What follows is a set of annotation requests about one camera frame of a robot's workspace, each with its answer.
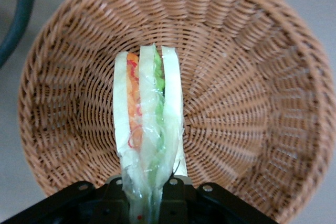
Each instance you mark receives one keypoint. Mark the round brown wicker basket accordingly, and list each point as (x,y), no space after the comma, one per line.
(236,90)

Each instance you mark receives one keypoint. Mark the plastic-wrapped triangle sandwich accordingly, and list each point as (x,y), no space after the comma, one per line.
(147,108)

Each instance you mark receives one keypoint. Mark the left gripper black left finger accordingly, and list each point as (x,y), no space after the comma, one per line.
(78,203)

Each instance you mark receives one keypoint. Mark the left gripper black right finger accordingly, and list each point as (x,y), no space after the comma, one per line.
(210,205)

